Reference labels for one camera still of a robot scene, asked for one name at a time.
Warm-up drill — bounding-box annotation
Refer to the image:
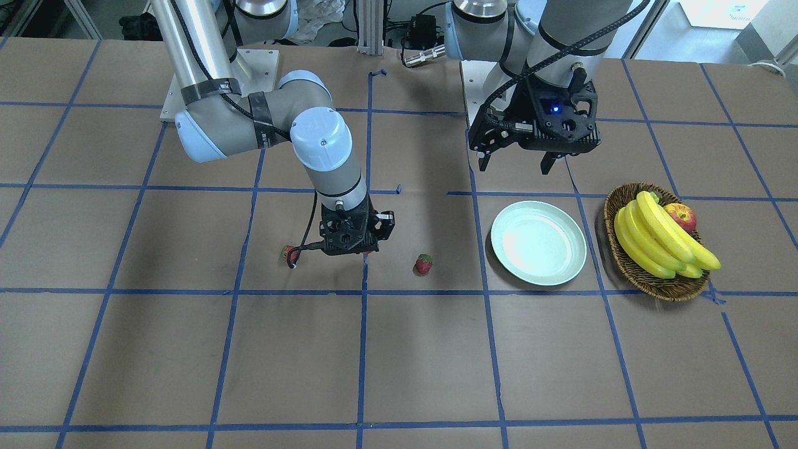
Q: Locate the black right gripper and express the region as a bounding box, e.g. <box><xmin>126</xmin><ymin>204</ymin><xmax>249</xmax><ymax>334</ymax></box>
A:
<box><xmin>319</xmin><ymin>200</ymin><xmax>396</xmax><ymax>256</ymax></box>

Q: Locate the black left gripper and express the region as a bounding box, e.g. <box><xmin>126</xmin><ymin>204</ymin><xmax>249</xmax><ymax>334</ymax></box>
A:
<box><xmin>468</xmin><ymin>69</ymin><xmax>602</xmax><ymax>175</ymax></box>

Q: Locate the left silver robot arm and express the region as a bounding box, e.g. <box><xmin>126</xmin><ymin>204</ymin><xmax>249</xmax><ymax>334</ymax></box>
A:
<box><xmin>445</xmin><ymin>1</ymin><xmax>648</xmax><ymax>174</ymax></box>

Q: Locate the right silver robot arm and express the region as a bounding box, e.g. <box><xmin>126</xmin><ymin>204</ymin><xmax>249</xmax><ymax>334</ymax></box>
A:
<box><xmin>151</xmin><ymin>1</ymin><xmax>395</xmax><ymax>258</ymax></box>

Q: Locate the light green plate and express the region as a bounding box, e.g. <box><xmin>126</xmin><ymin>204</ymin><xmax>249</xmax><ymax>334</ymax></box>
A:
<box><xmin>490</xmin><ymin>201</ymin><xmax>587</xmax><ymax>286</ymax></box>

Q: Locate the yellow banana bunch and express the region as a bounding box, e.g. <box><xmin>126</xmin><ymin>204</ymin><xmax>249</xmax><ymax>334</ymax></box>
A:
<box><xmin>613</xmin><ymin>190</ymin><xmax>721</xmax><ymax>279</ymax></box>

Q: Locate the brown wicker basket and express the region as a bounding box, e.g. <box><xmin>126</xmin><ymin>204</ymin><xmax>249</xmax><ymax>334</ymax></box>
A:
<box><xmin>602</xmin><ymin>182</ymin><xmax>721</xmax><ymax>302</ymax></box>

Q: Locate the red yellow apple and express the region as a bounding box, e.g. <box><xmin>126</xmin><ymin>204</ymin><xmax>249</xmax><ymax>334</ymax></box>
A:
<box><xmin>663</xmin><ymin>203</ymin><xmax>696</xmax><ymax>233</ymax></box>

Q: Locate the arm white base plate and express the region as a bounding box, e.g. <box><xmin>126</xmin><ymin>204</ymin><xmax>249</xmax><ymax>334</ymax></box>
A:
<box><xmin>461</xmin><ymin>60</ymin><xmax>515</xmax><ymax>130</ymax></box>
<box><xmin>160</xmin><ymin>49</ymin><xmax>280</xmax><ymax>123</ymax></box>

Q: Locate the aluminium frame post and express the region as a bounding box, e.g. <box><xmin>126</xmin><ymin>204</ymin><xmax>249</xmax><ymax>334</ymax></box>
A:
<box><xmin>352</xmin><ymin>1</ymin><xmax>387</xmax><ymax>59</ymax></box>

